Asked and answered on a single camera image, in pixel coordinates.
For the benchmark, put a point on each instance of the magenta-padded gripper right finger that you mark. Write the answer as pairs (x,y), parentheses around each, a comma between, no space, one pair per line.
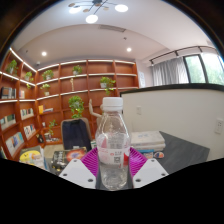
(150,172)

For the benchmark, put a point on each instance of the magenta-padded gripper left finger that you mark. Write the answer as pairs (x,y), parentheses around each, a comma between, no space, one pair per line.
(76,173)

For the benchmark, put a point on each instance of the clear plastic water bottle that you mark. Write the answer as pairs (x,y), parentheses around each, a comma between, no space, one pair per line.
(112,146)

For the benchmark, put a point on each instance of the dark orange-cover book stack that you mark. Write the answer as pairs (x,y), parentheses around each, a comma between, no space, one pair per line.
(68,156)

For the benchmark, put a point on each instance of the small colourful oval badge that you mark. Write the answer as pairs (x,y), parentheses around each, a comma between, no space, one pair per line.
(159,154)

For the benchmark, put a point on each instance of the white box stack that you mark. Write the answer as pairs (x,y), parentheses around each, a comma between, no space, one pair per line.
(148,140)

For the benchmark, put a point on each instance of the chair with dark jacket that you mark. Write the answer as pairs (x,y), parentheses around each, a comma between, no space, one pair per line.
(76,133)

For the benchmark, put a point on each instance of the colourful book stack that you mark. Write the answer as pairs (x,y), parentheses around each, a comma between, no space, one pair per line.
(31,156)

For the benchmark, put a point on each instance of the wooden shelf unit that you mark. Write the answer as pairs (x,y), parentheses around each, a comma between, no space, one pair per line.
(56,86)

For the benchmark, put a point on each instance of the grey window curtain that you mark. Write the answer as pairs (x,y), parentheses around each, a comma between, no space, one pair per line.
(170,71)

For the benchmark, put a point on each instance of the black-framed window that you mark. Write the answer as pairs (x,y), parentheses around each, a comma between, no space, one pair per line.
(206,68)

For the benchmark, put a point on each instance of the round recessed ceiling light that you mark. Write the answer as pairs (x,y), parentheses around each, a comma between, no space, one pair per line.
(129,49)
(44,53)

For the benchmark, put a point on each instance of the ceiling air vent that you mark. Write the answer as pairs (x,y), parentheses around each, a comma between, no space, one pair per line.
(112,28)

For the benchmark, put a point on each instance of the white wall switch plate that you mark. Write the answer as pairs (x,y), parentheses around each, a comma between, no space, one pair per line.
(138,110)

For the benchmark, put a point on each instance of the white wall outlet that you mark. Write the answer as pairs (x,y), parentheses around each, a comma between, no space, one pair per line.
(219,126)

